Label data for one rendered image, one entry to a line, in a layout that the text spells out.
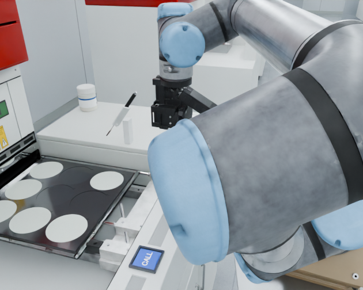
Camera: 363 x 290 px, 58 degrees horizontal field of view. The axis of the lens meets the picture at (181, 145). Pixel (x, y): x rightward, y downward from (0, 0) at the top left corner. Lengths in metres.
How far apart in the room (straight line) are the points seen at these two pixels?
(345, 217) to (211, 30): 0.40
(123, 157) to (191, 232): 0.87
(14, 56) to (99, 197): 0.47
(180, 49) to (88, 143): 0.64
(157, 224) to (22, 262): 0.37
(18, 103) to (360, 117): 1.06
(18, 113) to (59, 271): 0.53
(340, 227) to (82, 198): 0.67
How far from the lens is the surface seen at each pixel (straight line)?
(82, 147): 1.15
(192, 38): 0.57
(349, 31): 0.32
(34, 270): 0.93
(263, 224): 0.24
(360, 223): 0.65
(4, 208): 1.02
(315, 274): 0.86
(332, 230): 0.63
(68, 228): 0.89
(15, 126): 1.17
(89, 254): 0.88
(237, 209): 0.23
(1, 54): 1.05
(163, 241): 0.73
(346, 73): 0.25
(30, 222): 0.94
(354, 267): 0.87
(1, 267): 0.97
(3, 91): 1.13
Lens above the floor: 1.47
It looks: 29 degrees down
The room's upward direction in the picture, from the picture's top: straight up
